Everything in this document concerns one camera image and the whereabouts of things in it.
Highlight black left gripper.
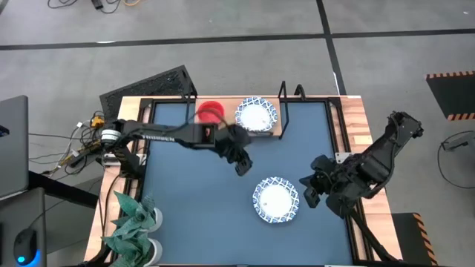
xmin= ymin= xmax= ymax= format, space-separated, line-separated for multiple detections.
xmin=214 ymin=124 xmax=275 ymax=166

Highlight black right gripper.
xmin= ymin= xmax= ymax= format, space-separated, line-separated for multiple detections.
xmin=298 ymin=154 xmax=352 ymax=209

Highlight blue-patterned paper bowl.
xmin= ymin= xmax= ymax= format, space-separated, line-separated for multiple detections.
xmin=252 ymin=176 xmax=301 ymax=225
xmin=234 ymin=96 xmax=279 ymax=133

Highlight red plastic bowl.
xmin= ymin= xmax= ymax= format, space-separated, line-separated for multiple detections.
xmin=197 ymin=100 xmax=226 ymax=124

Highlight wooden shelf with black legs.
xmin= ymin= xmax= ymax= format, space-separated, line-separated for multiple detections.
xmin=184 ymin=80 xmax=306 ymax=141

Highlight blue-grey table mat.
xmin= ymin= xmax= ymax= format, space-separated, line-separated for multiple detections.
xmin=142 ymin=102 xmax=353 ymax=266

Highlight black mat with hazard stripes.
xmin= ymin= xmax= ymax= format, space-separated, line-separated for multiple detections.
xmin=392 ymin=213 xmax=439 ymax=267
xmin=425 ymin=70 xmax=475 ymax=122

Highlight black mesh computer case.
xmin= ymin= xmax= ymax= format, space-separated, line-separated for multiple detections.
xmin=99 ymin=65 xmax=198 ymax=123

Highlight green plant in white pot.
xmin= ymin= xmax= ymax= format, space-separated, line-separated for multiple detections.
xmin=111 ymin=191 xmax=164 ymax=233
xmin=102 ymin=222 xmax=164 ymax=267

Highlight grey laptop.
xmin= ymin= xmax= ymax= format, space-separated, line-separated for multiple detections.
xmin=0 ymin=95 xmax=30 ymax=200

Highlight black computer mouse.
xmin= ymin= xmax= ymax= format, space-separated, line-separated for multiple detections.
xmin=13 ymin=227 xmax=40 ymax=267

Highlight black metal table frame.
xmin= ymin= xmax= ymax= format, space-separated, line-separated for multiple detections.
xmin=128 ymin=96 xmax=402 ymax=266

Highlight black looped floor cable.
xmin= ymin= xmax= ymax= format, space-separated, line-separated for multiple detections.
xmin=437 ymin=130 xmax=475 ymax=190

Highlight tangled cable bundle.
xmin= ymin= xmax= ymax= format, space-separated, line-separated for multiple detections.
xmin=28 ymin=111 xmax=112 ymax=177

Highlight black floor cables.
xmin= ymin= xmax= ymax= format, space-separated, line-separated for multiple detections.
xmin=47 ymin=0 xmax=142 ymax=15

